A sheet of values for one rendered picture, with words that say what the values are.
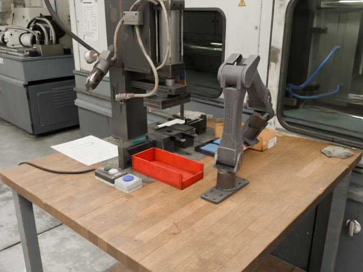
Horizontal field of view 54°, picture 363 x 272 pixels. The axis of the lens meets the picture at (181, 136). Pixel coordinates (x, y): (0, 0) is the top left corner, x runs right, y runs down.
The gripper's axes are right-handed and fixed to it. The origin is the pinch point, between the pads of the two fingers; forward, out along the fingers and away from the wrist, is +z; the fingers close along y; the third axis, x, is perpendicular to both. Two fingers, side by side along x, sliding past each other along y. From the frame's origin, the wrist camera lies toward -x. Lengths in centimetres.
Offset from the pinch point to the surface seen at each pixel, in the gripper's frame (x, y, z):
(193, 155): 6.2, 12.2, 11.4
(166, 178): 33.3, 5.9, 6.5
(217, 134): -15.8, 15.2, 9.2
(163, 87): 11.0, 36.6, -6.5
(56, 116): -123, 241, 211
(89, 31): -73, 175, 52
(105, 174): 45, 22, 15
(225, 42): -57, 54, -14
